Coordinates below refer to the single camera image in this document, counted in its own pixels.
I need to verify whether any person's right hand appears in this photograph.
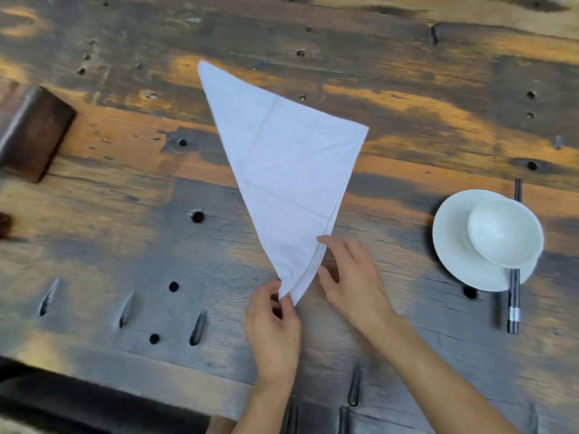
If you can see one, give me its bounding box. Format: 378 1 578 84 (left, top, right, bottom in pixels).
317 235 400 341

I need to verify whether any person's left hand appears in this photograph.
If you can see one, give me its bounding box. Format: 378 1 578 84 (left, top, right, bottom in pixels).
244 280 302 390

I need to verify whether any white cloth napkin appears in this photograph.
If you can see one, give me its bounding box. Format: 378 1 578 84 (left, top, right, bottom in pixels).
198 61 370 307

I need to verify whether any person's right forearm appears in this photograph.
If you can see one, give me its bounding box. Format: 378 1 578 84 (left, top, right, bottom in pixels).
367 312 521 434

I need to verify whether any person's left forearm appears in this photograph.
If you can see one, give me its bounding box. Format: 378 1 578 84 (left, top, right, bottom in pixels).
232 382 296 434

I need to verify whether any white round plate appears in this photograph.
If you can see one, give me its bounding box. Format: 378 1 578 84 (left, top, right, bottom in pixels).
432 189 540 293

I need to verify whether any white round bowl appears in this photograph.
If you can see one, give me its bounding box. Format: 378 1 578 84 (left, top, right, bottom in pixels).
467 198 545 270

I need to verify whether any dark chopstick with silver band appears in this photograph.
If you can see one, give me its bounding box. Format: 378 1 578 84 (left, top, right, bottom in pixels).
507 178 520 335
512 178 524 335

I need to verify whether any brown wooden block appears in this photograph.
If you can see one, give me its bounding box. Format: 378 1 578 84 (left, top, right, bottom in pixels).
0 79 77 184

